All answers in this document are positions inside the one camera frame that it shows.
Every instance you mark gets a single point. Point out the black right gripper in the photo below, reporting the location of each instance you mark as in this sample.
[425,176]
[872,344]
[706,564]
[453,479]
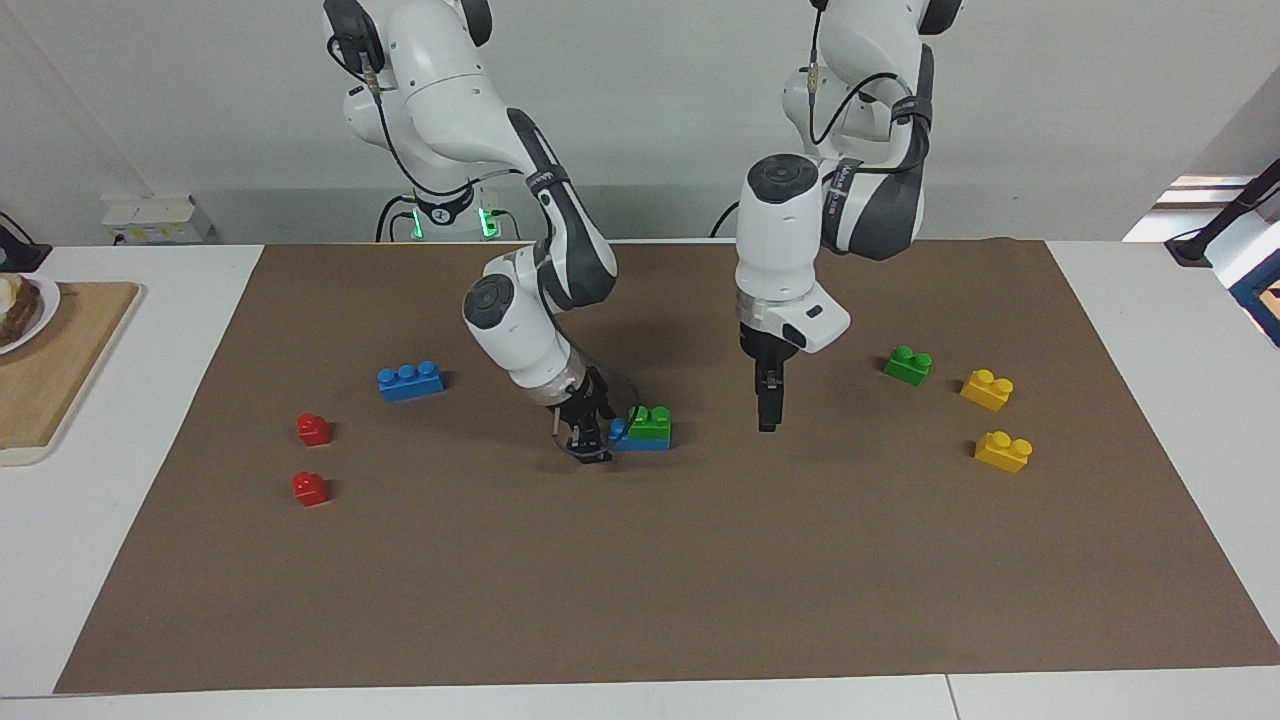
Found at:
[575,400]

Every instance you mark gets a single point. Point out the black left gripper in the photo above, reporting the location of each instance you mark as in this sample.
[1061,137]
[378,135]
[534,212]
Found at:
[765,350]

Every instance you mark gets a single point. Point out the blue three-stud toy brick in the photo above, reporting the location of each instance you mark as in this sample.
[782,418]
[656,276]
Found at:
[410,384]
[640,446]

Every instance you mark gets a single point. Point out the green two-stud toy brick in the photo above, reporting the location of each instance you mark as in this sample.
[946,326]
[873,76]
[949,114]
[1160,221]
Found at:
[908,368]
[652,425]

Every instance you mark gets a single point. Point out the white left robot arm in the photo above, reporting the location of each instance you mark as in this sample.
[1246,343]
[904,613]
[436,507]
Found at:
[775,240]

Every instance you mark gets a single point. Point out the brown paper table mat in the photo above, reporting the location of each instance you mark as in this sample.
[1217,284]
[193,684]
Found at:
[640,580]

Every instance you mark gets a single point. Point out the yellow two-stud toy brick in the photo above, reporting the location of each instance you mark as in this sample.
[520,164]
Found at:
[987,392]
[1003,453]

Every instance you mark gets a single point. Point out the red one-stud toy brick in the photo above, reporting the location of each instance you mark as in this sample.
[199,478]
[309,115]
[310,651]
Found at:
[310,490]
[314,431]

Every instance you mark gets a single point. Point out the black stand with base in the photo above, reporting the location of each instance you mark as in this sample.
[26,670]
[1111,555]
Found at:
[1190,248]

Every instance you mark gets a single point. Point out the white power strip box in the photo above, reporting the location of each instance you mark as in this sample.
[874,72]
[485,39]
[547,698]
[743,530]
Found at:
[150,215]

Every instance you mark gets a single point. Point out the blue framed board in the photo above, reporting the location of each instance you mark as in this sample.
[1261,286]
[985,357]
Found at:
[1262,300]

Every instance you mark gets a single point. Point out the wooden cutting board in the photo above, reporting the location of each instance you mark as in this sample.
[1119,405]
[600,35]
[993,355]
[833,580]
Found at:
[60,380]

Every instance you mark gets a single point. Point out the white plate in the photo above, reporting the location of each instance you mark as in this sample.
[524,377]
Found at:
[45,310]

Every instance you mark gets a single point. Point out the brown bread slice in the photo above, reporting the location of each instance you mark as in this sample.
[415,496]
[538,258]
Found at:
[15,310]

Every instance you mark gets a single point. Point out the black clamp base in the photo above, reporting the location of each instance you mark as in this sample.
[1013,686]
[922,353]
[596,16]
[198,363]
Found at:
[20,255]

